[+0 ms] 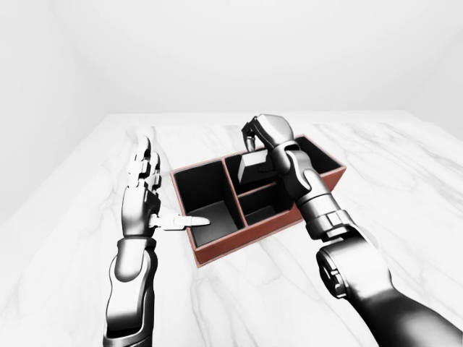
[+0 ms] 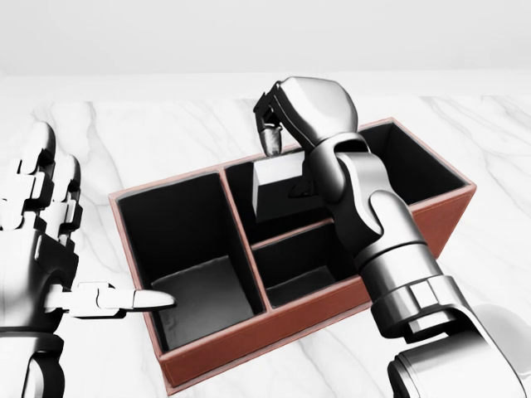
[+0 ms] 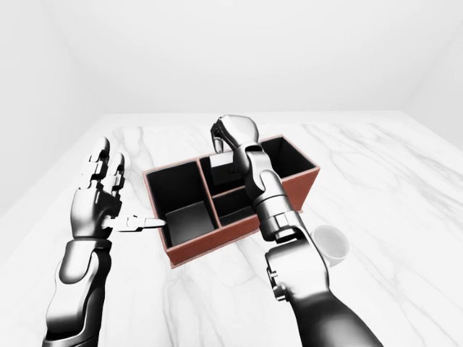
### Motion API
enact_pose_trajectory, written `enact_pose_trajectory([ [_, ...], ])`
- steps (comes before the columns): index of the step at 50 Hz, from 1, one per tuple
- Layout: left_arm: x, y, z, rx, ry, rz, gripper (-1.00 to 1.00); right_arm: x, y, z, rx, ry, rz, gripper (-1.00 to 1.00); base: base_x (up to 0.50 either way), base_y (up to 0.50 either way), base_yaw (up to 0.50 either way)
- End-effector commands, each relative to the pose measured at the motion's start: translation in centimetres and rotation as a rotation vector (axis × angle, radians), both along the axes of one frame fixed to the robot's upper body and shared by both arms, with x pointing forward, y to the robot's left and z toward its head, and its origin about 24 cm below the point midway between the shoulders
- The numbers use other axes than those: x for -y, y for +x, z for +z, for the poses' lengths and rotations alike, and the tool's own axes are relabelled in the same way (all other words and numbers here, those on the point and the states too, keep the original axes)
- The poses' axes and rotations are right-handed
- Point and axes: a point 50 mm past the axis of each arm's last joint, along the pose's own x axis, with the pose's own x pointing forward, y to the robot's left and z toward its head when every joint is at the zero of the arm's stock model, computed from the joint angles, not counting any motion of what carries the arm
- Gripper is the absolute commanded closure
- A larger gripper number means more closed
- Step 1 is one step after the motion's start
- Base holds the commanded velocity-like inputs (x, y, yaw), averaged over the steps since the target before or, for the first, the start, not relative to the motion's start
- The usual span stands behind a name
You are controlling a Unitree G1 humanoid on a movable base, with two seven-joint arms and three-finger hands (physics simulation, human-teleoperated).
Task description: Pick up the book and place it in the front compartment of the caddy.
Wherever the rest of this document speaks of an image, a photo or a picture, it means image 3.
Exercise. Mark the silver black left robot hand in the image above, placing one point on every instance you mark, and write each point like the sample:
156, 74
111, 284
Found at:
87, 213

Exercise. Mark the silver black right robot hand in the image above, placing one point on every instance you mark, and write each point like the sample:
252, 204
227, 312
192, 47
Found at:
240, 128

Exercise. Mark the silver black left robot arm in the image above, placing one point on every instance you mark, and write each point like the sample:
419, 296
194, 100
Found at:
77, 289

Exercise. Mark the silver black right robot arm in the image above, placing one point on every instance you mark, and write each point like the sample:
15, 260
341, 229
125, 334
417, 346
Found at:
307, 274

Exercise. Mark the red-brown desk caddy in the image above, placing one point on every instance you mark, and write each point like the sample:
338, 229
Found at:
202, 244

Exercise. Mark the white mug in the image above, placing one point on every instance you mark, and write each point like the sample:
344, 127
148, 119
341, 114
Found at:
334, 242

